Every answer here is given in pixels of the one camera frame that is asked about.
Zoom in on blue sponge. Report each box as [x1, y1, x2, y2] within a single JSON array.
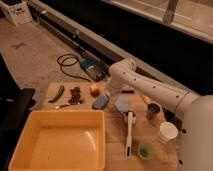
[[92, 95, 109, 110]]

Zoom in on small black rectangular block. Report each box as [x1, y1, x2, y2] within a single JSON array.
[[121, 89, 134, 93]]

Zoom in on green plastic cup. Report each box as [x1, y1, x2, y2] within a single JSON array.
[[138, 142, 154, 160]]

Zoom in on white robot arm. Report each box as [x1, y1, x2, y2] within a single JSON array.
[[106, 58, 213, 171]]

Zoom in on blue grey power device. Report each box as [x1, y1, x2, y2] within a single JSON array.
[[80, 59, 105, 82]]

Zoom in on yellow plastic bin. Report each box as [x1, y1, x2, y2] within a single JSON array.
[[8, 110, 105, 171]]

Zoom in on yellow banana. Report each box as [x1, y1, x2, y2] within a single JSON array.
[[142, 95, 151, 105]]

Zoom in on green chili pepper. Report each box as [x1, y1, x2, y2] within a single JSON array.
[[48, 85, 65, 103]]

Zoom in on small metal spoon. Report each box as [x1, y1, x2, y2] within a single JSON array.
[[55, 103, 80, 109]]

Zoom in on red yellow apple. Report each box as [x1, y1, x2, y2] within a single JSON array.
[[90, 84, 100, 97]]

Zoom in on black chair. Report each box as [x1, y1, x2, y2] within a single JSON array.
[[0, 54, 36, 171]]

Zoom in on dark red grape bunch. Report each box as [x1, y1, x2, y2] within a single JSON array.
[[69, 87, 84, 105]]

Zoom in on white cardboard box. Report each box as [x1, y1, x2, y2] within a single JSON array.
[[0, 0, 32, 26]]

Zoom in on white paper cup stack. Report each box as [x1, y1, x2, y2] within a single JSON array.
[[158, 122, 178, 142]]

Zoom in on black coiled cable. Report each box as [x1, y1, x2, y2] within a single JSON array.
[[56, 53, 93, 83]]

